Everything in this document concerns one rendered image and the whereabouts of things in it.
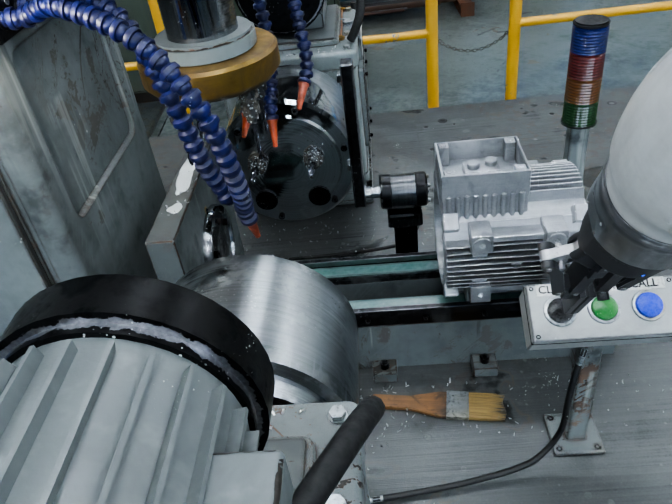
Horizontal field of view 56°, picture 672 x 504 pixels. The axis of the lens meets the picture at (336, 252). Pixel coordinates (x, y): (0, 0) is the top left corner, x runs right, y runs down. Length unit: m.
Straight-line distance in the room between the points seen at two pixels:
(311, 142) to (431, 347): 0.41
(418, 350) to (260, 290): 0.42
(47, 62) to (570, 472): 0.87
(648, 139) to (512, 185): 0.53
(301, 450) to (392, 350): 0.54
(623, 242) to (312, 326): 0.33
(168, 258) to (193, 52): 0.26
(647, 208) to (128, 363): 0.31
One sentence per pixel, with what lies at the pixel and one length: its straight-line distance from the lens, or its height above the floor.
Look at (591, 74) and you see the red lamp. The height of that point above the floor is 1.13.
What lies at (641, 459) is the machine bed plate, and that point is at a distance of 1.00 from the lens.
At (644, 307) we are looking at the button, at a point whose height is 1.07.
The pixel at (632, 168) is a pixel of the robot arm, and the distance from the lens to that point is 0.40.
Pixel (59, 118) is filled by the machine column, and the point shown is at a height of 1.29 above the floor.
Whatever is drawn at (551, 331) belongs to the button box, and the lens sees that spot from 0.78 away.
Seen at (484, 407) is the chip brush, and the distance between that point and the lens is 1.01.
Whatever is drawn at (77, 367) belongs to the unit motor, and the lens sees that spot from 0.37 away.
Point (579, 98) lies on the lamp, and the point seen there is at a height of 1.09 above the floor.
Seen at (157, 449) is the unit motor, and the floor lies 1.33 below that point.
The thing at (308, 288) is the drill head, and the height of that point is 1.14.
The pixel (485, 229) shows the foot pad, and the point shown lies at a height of 1.07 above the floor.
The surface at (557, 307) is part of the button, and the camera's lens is 0.78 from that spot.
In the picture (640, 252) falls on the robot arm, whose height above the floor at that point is 1.31.
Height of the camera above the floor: 1.59
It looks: 37 degrees down
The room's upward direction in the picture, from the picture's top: 8 degrees counter-clockwise
